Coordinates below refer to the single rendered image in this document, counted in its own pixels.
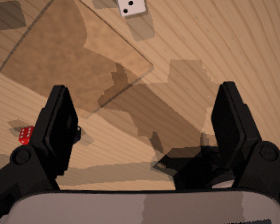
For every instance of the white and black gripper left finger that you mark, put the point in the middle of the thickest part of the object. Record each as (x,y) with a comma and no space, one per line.
(48,152)

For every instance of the white die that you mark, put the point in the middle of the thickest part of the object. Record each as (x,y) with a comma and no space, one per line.
(130,7)

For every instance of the brown square mat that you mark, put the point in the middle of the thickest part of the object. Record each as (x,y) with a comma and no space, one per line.
(71,45)

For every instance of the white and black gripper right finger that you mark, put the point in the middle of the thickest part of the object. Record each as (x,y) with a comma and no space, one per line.
(239,148)

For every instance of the black die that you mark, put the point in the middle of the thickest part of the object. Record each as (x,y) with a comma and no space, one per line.
(77,135)

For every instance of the red die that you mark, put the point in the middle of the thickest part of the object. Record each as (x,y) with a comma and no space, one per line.
(25,135)

